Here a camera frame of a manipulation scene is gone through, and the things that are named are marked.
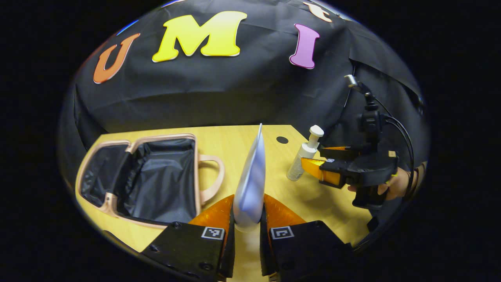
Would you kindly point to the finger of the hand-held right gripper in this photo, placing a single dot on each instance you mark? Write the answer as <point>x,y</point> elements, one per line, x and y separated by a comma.
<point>332,172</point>
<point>344,152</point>

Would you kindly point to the black backdrop cloth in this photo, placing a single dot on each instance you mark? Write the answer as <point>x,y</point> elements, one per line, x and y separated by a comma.
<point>235,90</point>

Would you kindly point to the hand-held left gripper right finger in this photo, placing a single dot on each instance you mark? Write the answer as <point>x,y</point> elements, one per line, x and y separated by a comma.
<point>309,250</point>

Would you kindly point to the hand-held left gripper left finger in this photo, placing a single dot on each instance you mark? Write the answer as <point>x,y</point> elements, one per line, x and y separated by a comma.
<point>188,250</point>

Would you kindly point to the white pump bottle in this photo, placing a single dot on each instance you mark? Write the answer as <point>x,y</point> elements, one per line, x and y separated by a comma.
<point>299,164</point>

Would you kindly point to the pink suitcase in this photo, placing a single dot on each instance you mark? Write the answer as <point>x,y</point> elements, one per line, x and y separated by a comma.
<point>160,184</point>

